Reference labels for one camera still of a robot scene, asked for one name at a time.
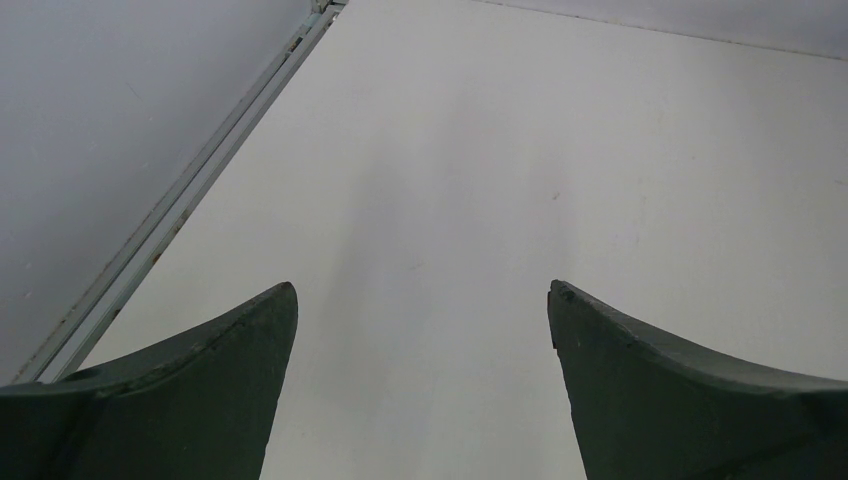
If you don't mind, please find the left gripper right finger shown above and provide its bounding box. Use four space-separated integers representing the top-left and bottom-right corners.
547 280 847 479

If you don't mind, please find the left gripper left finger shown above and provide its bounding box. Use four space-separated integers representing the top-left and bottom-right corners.
1 282 298 479

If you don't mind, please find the left aluminium frame rail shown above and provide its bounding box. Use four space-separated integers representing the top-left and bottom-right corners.
1 1 343 385

